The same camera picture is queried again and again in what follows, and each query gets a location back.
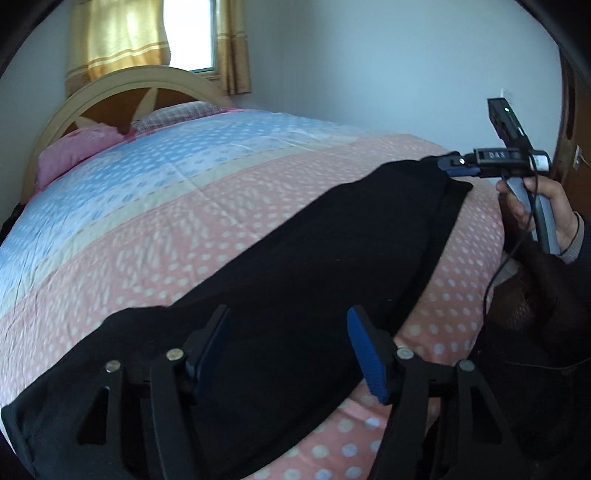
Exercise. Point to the pink pillow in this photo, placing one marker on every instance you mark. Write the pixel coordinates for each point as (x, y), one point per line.
(72, 149)

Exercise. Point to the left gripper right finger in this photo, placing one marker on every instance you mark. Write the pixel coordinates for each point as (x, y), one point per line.
(445, 422)

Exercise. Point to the back window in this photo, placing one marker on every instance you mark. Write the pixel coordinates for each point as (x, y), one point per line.
(189, 28)

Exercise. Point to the striped pillow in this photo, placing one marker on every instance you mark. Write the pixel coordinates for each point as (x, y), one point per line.
(174, 114)

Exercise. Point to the yellow centre curtain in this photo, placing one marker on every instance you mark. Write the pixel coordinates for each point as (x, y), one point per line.
(110, 35)

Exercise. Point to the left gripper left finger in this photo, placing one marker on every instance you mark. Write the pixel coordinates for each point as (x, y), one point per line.
(140, 423)

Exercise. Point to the black pants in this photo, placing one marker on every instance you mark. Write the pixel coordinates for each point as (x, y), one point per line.
(286, 362)

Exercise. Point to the polka dot bed sheet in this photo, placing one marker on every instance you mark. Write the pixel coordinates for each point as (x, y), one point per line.
(143, 222)

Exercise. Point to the yellow curtain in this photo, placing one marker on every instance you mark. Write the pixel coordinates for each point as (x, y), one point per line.
(110, 35)
(232, 48)

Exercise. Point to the yellow right curtain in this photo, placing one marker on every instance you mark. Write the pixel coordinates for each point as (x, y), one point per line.
(232, 48)

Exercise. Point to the cream arched headboard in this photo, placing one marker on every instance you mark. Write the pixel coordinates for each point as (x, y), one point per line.
(119, 99)

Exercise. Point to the brown wooden door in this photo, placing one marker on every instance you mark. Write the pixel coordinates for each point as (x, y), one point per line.
(571, 164)

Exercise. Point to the person right hand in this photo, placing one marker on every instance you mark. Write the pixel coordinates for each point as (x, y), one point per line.
(567, 221)

